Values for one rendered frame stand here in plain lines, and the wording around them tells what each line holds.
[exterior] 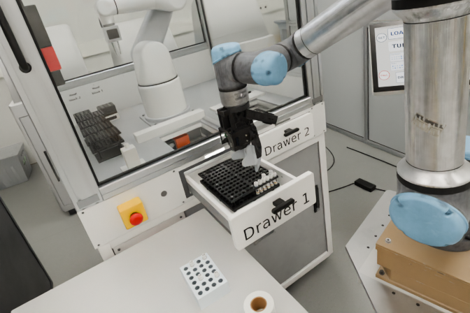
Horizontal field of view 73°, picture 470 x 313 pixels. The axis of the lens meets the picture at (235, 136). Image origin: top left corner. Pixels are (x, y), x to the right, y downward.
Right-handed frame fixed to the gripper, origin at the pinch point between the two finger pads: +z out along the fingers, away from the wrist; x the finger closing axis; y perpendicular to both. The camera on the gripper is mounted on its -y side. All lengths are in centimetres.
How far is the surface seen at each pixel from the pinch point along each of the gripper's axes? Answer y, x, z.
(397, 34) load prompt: -86, -12, -18
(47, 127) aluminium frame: 46, -23, -24
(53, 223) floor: 81, -198, 97
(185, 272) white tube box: 29.7, 5.1, 17.6
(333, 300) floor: -34, -7, 97
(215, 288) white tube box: 25.9, 14.9, 17.5
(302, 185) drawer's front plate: -8.2, 10.8, 6.8
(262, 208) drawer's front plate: 6.2, 10.8, 6.7
